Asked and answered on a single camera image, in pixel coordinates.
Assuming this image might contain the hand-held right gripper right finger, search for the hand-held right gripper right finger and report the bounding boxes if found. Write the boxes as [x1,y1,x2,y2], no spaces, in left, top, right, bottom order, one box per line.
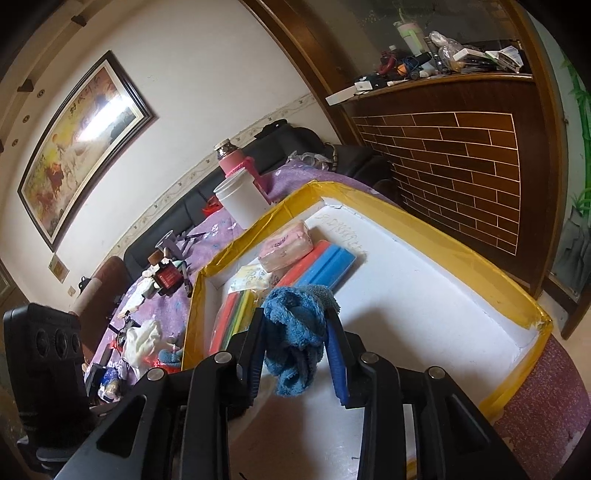
[323,307,529,480]

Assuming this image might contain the white cloth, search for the white cloth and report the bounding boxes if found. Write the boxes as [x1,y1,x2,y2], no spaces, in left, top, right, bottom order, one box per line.
[122,318,163,370]

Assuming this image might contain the dark blue plastic bag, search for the dark blue plastic bag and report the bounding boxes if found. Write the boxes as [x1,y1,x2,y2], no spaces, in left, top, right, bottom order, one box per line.
[97,367,122,402]

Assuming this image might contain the pink knit sleeve bottle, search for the pink knit sleeve bottle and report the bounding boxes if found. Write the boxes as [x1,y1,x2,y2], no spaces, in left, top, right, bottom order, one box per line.
[213,140,269,204]

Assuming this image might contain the yellow box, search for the yellow box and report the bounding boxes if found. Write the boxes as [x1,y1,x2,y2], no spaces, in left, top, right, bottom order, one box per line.
[181,181,554,480]

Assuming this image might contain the long black pouch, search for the long black pouch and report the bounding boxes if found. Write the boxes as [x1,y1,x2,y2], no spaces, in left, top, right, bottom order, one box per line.
[254,119,289,139]

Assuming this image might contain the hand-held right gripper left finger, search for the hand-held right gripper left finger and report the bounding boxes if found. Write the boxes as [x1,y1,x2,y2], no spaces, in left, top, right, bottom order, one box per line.
[54,307,266,480]

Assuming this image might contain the pink tissue pack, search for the pink tissue pack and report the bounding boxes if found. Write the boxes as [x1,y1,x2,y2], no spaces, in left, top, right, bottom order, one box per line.
[257,220,315,272]

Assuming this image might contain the green yellow foam strips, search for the green yellow foam strips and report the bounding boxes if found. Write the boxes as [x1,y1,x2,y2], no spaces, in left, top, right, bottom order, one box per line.
[228,288,259,342]

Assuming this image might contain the framed painting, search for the framed painting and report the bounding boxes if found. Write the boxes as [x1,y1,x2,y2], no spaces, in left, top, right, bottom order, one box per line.
[17,50,160,252]

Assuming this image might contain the white plastic jar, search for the white plastic jar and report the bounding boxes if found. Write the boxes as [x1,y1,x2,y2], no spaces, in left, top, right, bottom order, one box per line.
[213,167,269,230]

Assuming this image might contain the small wall plaque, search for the small wall plaque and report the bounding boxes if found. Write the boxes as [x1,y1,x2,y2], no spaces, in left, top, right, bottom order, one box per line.
[48,253,70,283]

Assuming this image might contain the wooden partition cabinet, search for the wooden partition cabinet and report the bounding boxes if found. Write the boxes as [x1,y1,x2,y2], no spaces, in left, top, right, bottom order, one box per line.
[240,0,568,301]

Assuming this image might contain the black sofa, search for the black sofa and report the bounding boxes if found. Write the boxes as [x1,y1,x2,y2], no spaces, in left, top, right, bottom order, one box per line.
[124,122,398,278]

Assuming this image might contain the light blue cloth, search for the light blue cloth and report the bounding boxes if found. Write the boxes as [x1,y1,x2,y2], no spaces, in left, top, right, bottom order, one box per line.
[157,348,184,370]

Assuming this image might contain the pile of shelf clutter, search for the pile of shelf clutter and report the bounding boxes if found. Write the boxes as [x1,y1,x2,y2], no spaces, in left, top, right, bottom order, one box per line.
[355,28,532,88]

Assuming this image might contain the white green tumbler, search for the white green tumbler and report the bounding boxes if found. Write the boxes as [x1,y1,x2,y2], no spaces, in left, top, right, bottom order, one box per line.
[393,21,428,56]

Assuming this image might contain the small red plastic bag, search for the small red plastic bag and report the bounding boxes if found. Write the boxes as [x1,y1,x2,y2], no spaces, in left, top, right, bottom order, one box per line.
[143,353,181,372]

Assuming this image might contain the flat white box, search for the flat white box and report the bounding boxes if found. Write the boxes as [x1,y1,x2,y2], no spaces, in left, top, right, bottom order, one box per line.
[325,88,358,106]

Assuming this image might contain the clear printed plastic bag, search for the clear printed plastic bag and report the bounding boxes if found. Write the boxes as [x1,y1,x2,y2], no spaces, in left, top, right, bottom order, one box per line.
[228,264,278,296]

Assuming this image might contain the brown armchair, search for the brown armchair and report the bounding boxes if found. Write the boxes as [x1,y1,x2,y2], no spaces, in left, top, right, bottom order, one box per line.
[74,256,132,324]

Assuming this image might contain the blue towel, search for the blue towel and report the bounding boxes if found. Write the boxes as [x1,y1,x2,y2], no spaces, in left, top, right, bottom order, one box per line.
[261,285,340,398]

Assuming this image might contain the blue foam strip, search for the blue foam strip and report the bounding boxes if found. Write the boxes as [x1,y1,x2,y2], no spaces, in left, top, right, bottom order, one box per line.
[295,244,358,296]

